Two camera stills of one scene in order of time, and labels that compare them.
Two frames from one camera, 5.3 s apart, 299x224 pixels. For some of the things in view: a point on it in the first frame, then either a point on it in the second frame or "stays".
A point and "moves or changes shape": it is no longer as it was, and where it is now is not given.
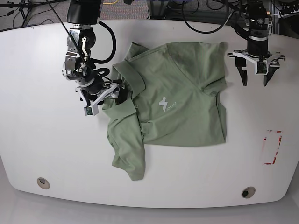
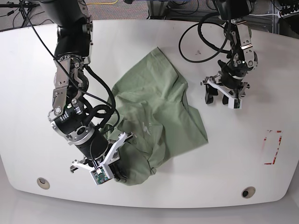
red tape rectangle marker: (276, 152) stays
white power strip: (280, 15) stays
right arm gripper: (257, 51) to (232, 88)
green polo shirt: (175, 97) moves or changes shape
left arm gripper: (94, 94) to (110, 167)
